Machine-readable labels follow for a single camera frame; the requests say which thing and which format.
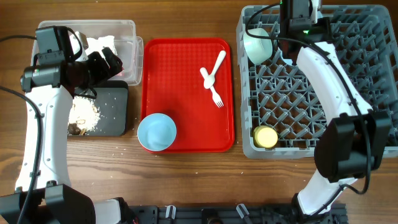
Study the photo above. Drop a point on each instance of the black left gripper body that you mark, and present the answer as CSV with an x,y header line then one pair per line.
x,y
91,71

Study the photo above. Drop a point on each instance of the light blue bowl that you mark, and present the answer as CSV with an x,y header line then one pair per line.
x,y
156,132

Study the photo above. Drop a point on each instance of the pink plastic fork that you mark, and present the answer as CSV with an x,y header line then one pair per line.
x,y
215,96

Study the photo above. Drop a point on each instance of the cream plastic spoon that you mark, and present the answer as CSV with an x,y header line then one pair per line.
x,y
214,70

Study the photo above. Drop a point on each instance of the green bowl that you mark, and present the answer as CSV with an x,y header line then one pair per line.
x,y
258,50

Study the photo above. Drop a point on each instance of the yellow plastic cup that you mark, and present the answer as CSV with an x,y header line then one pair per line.
x,y
265,137

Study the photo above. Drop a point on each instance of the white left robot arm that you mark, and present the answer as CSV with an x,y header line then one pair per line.
x,y
43,192

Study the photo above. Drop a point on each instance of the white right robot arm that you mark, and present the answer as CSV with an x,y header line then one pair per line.
x,y
353,143

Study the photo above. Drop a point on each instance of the black food waste tray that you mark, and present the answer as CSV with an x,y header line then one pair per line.
x,y
111,97

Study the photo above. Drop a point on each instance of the grey dishwasher rack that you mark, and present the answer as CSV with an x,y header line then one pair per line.
x,y
278,95

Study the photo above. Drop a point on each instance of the clear plastic bin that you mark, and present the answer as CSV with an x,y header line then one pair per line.
x,y
129,46

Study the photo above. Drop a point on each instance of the crumpled white tissue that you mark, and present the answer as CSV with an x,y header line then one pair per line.
x,y
91,45

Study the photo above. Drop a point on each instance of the rice and food scraps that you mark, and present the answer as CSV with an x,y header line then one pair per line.
x,y
84,116

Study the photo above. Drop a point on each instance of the red serving tray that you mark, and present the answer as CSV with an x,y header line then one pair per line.
x,y
173,85

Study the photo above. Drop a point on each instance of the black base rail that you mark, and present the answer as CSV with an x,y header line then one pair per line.
x,y
278,213

